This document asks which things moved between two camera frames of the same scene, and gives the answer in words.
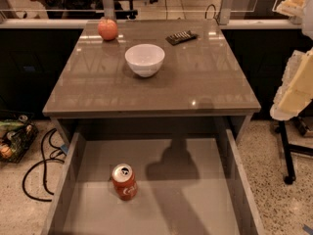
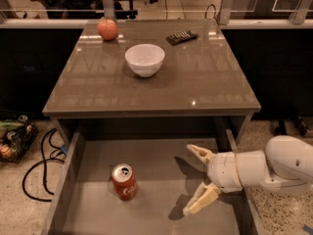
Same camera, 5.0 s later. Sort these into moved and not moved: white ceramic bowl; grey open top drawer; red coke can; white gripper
Moved: white gripper
Not moved: grey open top drawer; white ceramic bowl; red coke can
